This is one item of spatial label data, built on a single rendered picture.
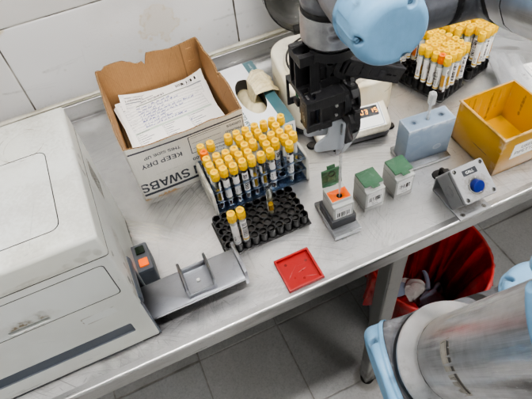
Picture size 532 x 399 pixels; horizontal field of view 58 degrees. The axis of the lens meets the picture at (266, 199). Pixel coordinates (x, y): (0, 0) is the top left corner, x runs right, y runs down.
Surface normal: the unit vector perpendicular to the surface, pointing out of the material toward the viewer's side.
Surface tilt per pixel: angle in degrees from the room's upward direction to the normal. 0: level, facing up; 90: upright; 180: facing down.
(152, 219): 0
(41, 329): 90
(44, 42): 90
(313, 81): 90
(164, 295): 0
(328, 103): 90
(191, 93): 2
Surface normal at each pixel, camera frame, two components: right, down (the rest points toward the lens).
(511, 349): -0.99, 0.12
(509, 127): -0.09, -0.62
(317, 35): -0.50, 0.70
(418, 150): 0.33, 0.72
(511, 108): -0.92, 0.36
